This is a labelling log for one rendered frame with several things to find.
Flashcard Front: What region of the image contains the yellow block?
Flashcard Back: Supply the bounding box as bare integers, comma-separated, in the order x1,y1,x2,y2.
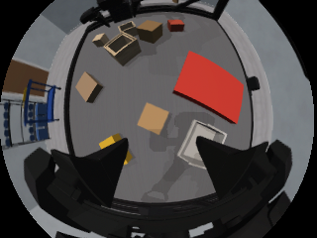
99,134,132,164

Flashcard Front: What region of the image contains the small red block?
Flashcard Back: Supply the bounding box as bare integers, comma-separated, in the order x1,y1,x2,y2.
167,20,185,32

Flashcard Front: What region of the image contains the flat red board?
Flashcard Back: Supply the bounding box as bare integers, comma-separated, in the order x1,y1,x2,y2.
173,52,243,124

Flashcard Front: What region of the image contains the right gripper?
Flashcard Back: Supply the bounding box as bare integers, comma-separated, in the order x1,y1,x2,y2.
80,0,143,28

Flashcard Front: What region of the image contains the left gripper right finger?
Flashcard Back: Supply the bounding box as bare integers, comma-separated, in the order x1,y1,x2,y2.
195,136,268,201

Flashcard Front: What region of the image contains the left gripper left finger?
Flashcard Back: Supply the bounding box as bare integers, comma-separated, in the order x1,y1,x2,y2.
51,138,128,209

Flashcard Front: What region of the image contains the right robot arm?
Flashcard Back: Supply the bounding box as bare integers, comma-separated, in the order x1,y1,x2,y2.
96,0,126,11

